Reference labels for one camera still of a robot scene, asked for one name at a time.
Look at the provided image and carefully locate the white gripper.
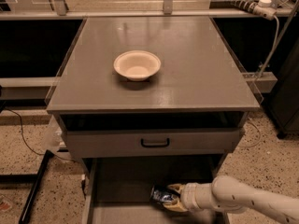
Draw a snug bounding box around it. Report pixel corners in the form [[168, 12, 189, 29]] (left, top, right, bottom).
[[163, 183, 215, 213]]

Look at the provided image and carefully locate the blue pepsi can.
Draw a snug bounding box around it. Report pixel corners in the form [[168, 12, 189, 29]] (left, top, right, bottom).
[[150, 186, 180, 205]]

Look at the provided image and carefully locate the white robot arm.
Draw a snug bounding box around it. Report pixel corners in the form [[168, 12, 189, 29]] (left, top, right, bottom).
[[162, 175, 299, 224]]

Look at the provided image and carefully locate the open grey middle drawer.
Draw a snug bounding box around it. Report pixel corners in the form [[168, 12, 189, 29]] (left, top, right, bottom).
[[81, 154, 230, 224]]

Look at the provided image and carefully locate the grey drawer cabinet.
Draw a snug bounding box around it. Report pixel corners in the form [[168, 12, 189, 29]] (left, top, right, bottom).
[[46, 15, 261, 173]]

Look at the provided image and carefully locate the grey top drawer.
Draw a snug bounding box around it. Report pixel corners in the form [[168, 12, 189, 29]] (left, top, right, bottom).
[[64, 128, 245, 158]]

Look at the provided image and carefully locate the black drawer handle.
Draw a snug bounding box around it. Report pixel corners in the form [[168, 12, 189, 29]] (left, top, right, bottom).
[[140, 138, 170, 148]]

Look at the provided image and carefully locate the black metal floor frame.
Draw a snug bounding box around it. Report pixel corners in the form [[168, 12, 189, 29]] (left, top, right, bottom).
[[0, 150, 53, 224]]

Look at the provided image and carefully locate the black floor cable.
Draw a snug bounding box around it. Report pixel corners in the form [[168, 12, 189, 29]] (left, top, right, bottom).
[[3, 108, 45, 157]]

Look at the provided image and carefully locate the white striped cable hose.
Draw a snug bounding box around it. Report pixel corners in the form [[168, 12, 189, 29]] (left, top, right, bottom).
[[222, 0, 278, 21]]

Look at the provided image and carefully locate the grey metal rail frame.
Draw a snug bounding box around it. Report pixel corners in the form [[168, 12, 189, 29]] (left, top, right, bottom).
[[0, 0, 299, 21]]

